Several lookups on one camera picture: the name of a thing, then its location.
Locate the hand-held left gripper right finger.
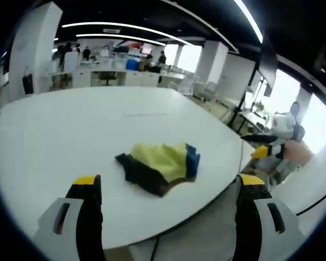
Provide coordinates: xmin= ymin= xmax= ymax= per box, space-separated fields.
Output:
xmin=235 ymin=173 xmax=306 ymax=261

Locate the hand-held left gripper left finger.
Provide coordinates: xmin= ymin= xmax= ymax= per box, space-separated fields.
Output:
xmin=32 ymin=175 xmax=106 ymax=261

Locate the yellow black blue garment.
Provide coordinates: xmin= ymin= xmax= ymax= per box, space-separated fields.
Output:
xmin=115 ymin=142 xmax=201 ymax=198

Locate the black hanging screen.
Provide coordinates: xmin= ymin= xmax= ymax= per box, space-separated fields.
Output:
xmin=257 ymin=40 xmax=278 ymax=97

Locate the black office chair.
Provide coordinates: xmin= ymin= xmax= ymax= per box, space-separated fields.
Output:
xmin=98 ymin=71 xmax=118 ymax=87

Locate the white office desk row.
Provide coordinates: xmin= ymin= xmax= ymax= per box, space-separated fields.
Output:
xmin=45 ymin=67 xmax=185 ymax=89

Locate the black bag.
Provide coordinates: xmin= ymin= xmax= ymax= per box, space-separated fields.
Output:
xmin=22 ymin=73 xmax=35 ymax=95

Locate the long ceiling light strip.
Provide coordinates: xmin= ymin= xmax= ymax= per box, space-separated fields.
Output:
xmin=61 ymin=22 xmax=193 ymax=47

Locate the black cable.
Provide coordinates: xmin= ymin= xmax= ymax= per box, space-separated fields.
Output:
xmin=151 ymin=235 xmax=161 ymax=261

